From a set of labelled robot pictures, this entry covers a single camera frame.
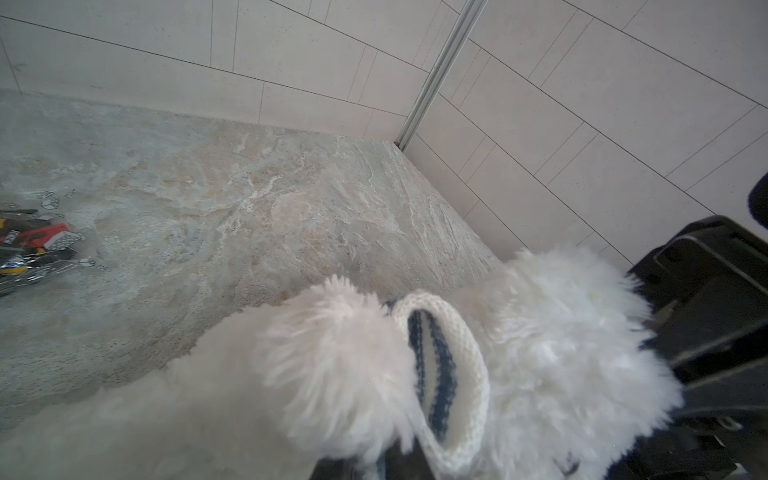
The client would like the white teddy bear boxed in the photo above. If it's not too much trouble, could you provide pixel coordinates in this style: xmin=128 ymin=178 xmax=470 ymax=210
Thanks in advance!
xmin=1 ymin=248 xmax=684 ymax=479

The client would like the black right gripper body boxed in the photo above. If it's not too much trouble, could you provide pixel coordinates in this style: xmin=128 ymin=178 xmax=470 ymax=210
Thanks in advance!
xmin=608 ymin=216 xmax=767 ymax=479

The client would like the blue white striped shirt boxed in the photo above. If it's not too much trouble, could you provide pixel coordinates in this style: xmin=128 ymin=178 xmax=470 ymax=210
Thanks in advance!
xmin=359 ymin=290 xmax=492 ymax=480

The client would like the clear bag of toy bricks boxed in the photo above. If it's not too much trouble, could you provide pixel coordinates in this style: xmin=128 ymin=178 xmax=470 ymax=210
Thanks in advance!
xmin=1 ymin=190 xmax=97 ymax=297

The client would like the aluminium corner post right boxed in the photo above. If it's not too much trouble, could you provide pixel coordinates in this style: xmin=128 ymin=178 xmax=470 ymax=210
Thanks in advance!
xmin=395 ymin=0 xmax=488 ymax=151

